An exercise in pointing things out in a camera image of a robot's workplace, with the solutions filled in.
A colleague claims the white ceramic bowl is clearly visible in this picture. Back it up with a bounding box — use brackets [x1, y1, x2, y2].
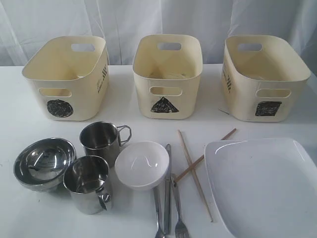
[114, 141, 169, 191]

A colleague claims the brown wooden chopstick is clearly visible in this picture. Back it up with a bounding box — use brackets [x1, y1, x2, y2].
[176, 128, 237, 182]

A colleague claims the steel mug with wire handle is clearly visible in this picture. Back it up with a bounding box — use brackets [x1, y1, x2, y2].
[79, 121, 132, 168]

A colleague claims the shiny steel mug front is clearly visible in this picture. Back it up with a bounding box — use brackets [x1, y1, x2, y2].
[63, 156, 113, 215]

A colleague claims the small steel bowl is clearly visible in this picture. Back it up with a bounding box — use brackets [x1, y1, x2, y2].
[19, 145, 75, 181]

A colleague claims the large steel bowl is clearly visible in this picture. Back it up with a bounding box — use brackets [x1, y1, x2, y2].
[13, 137, 76, 192]

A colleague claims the light wooden chopstick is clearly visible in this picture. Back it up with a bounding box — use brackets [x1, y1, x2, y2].
[177, 130, 213, 222]

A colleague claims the cream bin with triangle mark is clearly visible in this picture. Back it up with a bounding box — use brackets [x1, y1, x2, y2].
[133, 34, 203, 119]

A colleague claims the steel table knife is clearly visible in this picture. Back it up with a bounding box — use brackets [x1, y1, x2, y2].
[164, 144, 171, 235]

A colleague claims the steel spoon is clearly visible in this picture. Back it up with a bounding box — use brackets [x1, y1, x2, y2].
[153, 186, 165, 238]

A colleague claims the cream bin with circle mark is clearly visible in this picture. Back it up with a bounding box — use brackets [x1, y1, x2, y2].
[22, 36, 109, 121]

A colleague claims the cream bin with square mark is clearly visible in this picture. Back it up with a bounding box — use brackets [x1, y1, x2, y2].
[221, 35, 311, 122]

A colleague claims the steel fork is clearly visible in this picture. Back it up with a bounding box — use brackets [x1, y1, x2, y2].
[171, 174, 190, 238]

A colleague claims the white square plate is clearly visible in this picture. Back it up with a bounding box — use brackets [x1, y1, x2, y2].
[204, 138, 317, 238]

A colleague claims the white backdrop curtain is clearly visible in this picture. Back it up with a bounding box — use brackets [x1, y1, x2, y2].
[0, 0, 317, 72]

